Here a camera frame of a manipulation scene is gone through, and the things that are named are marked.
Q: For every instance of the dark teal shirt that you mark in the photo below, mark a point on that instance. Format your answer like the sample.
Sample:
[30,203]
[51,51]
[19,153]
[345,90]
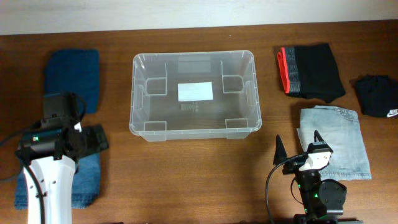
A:
[76,71]

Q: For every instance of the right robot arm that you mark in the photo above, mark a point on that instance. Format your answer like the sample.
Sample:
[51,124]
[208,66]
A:
[322,200]

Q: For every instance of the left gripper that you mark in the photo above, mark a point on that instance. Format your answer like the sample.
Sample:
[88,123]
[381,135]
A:
[94,138]

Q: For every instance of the black shorts red waistband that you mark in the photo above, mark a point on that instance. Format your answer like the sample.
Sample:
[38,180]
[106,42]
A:
[310,71]

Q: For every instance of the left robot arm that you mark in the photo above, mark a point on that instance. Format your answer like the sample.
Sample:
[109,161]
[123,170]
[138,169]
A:
[61,167]

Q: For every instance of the blue denim jeans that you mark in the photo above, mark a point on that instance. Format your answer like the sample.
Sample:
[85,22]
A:
[85,187]

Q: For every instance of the clear plastic storage bin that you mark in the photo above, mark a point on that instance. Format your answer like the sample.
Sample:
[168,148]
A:
[157,115]

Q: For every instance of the white label in bin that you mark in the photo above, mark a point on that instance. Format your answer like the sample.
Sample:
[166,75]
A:
[195,91]

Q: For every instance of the black garment white logo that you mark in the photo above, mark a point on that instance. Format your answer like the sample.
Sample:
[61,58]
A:
[377,95]

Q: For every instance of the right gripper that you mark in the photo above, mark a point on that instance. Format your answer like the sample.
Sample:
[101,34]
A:
[280,155]

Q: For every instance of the folded light grey jeans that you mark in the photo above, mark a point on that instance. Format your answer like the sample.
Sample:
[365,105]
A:
[340,129]

